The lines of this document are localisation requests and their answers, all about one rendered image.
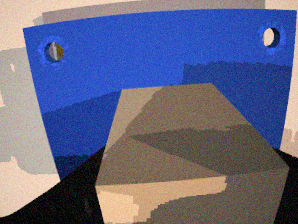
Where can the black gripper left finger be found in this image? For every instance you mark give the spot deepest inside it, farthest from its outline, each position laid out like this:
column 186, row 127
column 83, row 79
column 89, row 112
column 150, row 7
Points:
column 73, row 200

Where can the blue plate with square handle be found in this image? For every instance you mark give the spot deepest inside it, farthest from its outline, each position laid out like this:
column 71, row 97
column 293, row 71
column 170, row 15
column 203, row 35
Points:
column 188, row 104

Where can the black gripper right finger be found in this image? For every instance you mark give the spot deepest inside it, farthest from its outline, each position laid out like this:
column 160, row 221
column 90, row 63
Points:
column 288, row 209

